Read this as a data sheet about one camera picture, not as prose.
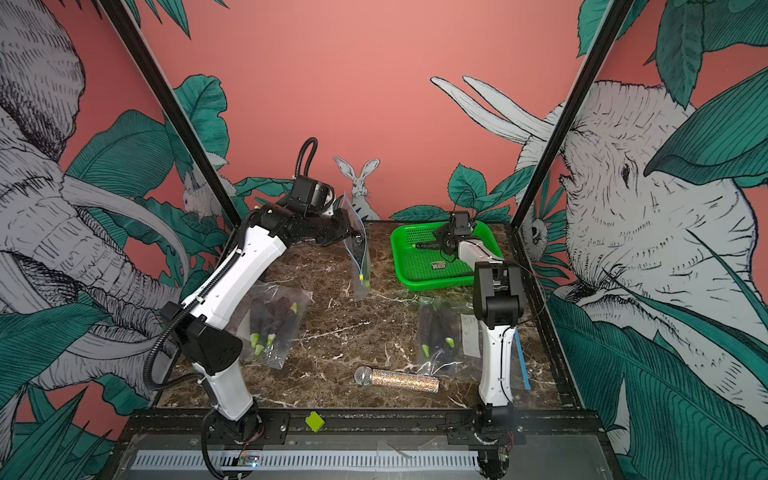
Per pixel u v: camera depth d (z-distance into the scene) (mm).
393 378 793
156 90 818
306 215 580
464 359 859
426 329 884
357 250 751
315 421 749
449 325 891
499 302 594
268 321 903
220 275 472
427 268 1071
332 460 702
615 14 691
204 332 433
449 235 953
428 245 1104
